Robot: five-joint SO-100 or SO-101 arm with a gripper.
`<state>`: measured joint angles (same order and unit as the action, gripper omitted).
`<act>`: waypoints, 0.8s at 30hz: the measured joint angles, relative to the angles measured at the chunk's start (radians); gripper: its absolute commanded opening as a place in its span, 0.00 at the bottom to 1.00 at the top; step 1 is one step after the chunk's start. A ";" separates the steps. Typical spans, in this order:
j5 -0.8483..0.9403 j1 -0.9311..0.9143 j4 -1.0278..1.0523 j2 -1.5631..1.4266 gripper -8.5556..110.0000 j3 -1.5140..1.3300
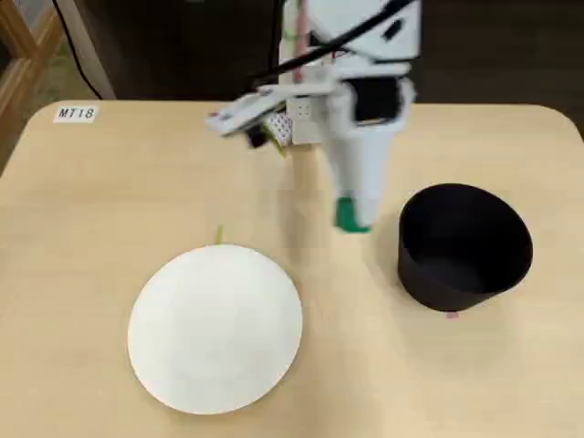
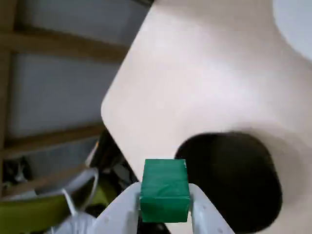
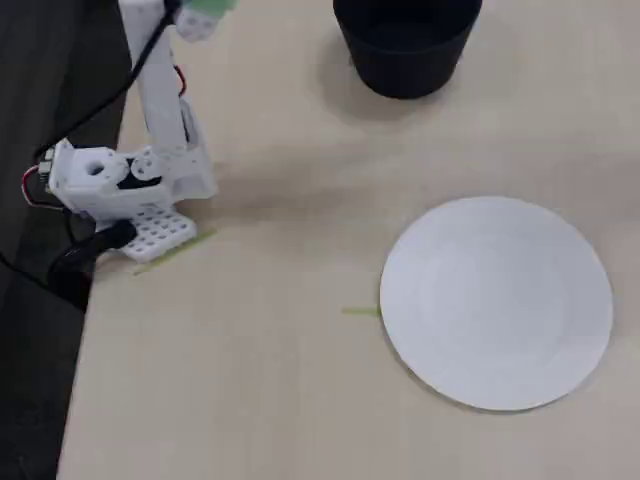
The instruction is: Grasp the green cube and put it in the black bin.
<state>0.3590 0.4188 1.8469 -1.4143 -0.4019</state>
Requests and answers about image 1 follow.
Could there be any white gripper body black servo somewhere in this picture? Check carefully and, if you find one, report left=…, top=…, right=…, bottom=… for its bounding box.
left=318, top=63, right=418, bottom=139

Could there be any white round plate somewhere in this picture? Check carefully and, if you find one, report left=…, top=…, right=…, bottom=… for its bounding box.
left=127, top=244, right=305, bottom=416

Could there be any pink servo wire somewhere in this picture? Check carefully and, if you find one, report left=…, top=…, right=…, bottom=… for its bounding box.
left=292, top=0, right=310, bottom=88

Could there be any thin black cable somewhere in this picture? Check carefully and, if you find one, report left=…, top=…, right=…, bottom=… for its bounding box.
left=50, top=0, right=105, bottom=100

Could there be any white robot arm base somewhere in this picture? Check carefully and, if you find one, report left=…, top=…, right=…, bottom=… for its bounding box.
left=267, top=36, right=321, bottom=148

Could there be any black camera cable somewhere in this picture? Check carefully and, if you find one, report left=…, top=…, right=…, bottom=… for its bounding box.
left=253, top=0, right=414, bottom=86

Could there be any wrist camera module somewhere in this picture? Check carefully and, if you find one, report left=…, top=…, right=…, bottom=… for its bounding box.
left=203, top=83, right=287, bottom=150

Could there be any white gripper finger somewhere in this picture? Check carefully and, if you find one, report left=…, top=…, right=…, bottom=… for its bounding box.
left=324, top=130, right=398, bottom=228

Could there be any light wooden shelf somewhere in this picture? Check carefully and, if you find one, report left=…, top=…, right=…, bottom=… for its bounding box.
left=0, top=0, right=66, bottom=177

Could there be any white MT18 label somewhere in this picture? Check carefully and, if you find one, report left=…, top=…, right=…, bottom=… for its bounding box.
left=53, top=105, right=99, bottom=124

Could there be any black round bin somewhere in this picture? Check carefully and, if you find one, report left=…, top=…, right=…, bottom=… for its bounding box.
left=397, top=182, right=534, bottom=314

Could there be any green cube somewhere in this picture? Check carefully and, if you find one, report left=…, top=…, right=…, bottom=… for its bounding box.
left=334, top=194, right=372, bottom=235

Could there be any white vertical post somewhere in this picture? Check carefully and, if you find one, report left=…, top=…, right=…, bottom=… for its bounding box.
left=58, top=0, right=118, bottom=100

